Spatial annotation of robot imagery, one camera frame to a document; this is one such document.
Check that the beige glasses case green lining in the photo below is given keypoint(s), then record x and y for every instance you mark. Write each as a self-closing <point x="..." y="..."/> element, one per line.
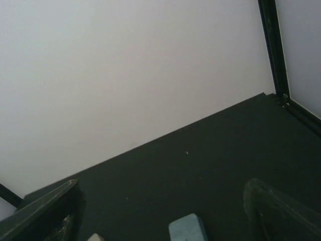
<point x="95" y="237"/>

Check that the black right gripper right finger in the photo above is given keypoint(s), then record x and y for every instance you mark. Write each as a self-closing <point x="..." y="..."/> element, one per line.
<point x="274" y="215"/>

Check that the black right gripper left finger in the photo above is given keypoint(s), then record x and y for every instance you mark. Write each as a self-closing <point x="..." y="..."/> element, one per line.
<point x="55" y="216"/>

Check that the black frame post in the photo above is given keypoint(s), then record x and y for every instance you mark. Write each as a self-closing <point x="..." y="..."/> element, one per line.
<point x="9" y="196"/>
<point x="270" y="23"/>

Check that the blue-grey closed glasses case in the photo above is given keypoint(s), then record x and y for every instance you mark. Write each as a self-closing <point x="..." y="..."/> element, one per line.
<point x="189" y="227"/>

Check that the black left frame post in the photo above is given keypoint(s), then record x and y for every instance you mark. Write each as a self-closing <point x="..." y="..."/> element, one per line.
<point x="9" y="196"/>

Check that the black right frame post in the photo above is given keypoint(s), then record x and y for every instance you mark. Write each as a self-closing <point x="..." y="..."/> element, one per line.
<point x="270" y="23"/>

